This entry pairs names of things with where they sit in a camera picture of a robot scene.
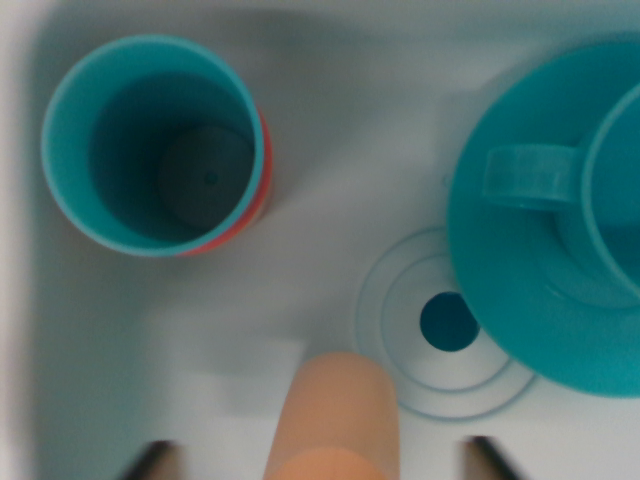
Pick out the red tumbler cup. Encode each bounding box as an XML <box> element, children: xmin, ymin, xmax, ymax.
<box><xmin>174</xmin><ymin>112</ymin><xmax>275</xmax><ymax>259</ymax></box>

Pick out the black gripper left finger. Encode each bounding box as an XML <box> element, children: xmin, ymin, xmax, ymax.
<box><xmin>119</xmin><ymin>438</ymin><xmax>186</xmax><ymax>480</ymax></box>

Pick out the teal plate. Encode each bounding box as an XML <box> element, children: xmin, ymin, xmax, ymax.
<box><xmin>446</xmin><ymin>44</ymin><xmax>640</xmax><ymax>400</ymax></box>

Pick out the light blue toy sink unit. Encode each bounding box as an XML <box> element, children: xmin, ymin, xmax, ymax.
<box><xmin>0</xmin><ymin>0</ymin><xmax>640</xmax><ymax>480</ymax></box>

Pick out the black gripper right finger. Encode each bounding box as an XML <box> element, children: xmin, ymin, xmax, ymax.
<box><xmin>459</xmin><ymin>434</ymin><xmax>526</xmax><ymax>480</ymax></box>

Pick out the beige detergent bottle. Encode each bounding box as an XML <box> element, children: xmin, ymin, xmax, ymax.
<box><xmin>268</xmin><ymin>351</ymin><xmax>401</xmax><ymax>480</ymax></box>

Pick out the teal tumbler cup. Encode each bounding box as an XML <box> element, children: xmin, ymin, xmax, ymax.
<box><xmin>40</xmin><ymin>33</ymin><xmax>265</xmax><ymax>259</ymax></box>

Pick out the teal cup with handle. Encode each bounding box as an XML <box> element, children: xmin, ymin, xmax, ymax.
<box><xmin>482</xmin><ymin>82</ymin><xmax>640</xmax><ymax>309</ymax></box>

